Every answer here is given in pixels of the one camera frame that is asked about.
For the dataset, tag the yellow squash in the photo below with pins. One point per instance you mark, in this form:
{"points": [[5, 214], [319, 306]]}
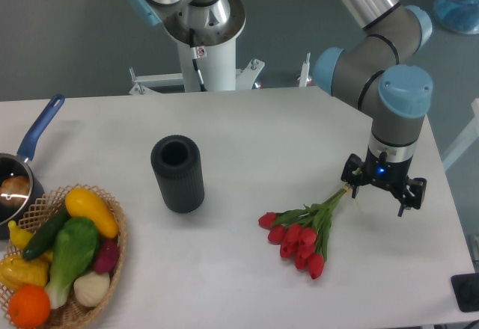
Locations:
{"points": [[81, 202]]}

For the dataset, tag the blue plastic container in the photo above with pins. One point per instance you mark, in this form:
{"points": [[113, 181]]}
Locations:
{"points": [[460, 16]]}

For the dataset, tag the blue handled saucepan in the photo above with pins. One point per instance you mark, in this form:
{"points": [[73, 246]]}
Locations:
{"points": [[19, 164]]}

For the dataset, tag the orange fruit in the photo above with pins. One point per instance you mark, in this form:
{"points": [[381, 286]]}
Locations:
{"points": [[29, 307]]}

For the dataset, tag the brown bread roll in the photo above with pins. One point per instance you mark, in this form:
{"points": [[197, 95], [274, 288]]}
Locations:
{"points": [[15, 191]]}

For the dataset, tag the white garlic bulb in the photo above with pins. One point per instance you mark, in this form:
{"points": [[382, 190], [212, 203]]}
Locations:
{"points": [[91, 288]]}

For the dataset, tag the small yellow pepper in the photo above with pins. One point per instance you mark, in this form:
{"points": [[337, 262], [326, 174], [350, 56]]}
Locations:
{"points": [[19, 236]]}

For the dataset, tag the purple red radish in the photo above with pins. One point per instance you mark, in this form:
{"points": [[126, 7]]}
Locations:
{"points": [[107, 257]]}

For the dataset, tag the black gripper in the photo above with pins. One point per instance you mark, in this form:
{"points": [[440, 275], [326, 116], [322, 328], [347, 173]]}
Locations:
{"points": [[380, 172]]}

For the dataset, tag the yellow corn cob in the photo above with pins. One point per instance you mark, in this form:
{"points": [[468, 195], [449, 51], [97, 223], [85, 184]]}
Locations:
{"points": [[17, 272]]}

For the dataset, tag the green cucumber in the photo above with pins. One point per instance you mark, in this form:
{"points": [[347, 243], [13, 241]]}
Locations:
{"points": [[45, 236]]}

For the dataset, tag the dark grey ribbed vase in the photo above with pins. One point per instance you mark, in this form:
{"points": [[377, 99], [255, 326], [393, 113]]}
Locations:
{"points": [[176, 163]]}

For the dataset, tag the black device at edge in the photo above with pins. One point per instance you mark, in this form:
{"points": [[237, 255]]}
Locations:
{"points": [[465, 288]]}

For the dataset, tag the white frame bar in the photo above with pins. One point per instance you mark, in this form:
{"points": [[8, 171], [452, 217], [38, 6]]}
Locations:
{"points": [[463, 141]]}

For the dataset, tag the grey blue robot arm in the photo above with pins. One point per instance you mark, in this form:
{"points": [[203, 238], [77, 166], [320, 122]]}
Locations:
{"points": [[373, 77]]}

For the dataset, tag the red tulip bouquet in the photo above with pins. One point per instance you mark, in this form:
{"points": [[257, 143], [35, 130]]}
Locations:
{"points": [[303, 234]]}

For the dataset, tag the green bok choy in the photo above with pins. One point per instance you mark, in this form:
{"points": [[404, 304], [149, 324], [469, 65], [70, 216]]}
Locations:
{"points": [[73, 251]]}

